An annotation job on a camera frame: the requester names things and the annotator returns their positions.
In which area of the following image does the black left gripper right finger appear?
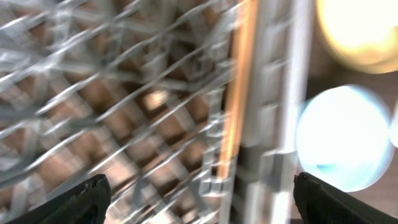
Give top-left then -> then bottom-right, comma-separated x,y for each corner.
293,172 -> 397,224

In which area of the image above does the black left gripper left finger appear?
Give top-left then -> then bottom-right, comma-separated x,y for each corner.
7,174 -> 111,224

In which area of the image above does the grey dishwasher rack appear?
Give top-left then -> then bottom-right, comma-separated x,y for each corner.
1,0 -> 314,223

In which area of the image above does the light blue bowl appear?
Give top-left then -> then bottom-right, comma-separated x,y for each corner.
295,85 -> 394,192

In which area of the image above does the small food scrap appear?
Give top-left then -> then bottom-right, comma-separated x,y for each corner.
144,90 -> 169,110

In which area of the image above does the wooden chopstick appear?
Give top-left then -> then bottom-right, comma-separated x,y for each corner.
217,0 -> 260,180

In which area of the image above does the yellow plate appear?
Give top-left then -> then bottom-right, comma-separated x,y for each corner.
315,0 -> 397,74

